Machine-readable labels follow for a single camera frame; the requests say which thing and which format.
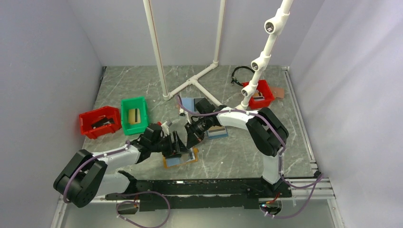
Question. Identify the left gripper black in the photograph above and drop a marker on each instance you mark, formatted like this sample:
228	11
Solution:
172	151

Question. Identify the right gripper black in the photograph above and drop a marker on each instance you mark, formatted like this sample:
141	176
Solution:
194	137

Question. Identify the orange card holder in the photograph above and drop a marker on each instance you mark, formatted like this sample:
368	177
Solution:
182	159

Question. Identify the grey striped credit card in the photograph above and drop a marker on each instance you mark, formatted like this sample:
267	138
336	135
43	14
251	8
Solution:
258	96

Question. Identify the dark grey credit card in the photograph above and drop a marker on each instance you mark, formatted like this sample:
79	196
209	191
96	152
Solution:
102	122

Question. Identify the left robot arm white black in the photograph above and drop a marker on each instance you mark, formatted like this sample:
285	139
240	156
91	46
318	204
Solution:
88	175

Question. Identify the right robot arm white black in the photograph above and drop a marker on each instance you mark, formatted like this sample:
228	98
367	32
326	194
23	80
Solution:
267	132

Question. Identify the blue open card holder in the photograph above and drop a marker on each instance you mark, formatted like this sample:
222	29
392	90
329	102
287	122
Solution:
217	132

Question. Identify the beige card in green bin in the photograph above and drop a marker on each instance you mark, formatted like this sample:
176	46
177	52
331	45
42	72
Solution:
134	116

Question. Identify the brown flat card holder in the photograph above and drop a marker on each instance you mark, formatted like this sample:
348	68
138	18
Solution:
277	92

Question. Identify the green plastic bin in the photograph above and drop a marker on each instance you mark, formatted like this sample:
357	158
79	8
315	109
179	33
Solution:
130	103

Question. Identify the right red plastic bin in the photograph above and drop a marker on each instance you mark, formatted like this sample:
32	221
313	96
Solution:
264	88

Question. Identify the red plastic bin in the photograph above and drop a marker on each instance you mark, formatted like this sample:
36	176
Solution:
264	88
87	118

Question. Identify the left red plastic bin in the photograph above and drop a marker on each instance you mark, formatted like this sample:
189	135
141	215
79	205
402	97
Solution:
87	118

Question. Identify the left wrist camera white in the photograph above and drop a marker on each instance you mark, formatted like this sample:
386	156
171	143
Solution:
165	127

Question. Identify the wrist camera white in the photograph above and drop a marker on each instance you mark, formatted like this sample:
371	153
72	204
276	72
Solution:
185	114
165	127

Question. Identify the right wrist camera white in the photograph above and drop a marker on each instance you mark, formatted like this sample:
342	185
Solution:
185	114

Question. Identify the white pvc pipe frame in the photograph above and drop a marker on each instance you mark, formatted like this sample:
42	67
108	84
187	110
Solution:
193	80

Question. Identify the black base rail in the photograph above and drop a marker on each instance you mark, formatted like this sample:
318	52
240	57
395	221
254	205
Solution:
247	193

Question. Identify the white pvc camera mast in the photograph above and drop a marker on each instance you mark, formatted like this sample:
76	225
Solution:
273	26

